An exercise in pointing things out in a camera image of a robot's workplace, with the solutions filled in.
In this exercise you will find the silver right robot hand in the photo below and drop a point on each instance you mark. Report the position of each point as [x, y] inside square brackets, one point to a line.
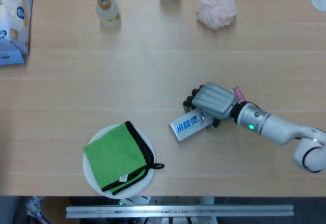
[215, 100]

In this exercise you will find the white pink toothpaste box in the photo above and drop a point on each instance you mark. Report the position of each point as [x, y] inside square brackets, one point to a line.
[187, 128]

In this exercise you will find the pink mesh bath sponge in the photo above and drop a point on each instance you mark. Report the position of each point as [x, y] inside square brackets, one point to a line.
[216, 9]

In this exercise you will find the green microfiber cloth black trim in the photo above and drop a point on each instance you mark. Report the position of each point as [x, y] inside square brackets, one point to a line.
[117, 156]

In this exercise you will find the frosted glass bottle wooden cap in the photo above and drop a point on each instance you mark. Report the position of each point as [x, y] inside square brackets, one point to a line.
[107, 10]

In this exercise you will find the white round plate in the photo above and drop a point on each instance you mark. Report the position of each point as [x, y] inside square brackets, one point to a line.
[94, 180]

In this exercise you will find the blue white tissue package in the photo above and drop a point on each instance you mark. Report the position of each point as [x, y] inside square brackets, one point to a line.
[12, 25]

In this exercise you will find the aluminium profile rail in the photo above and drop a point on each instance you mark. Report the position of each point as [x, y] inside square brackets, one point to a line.
[178, 211]

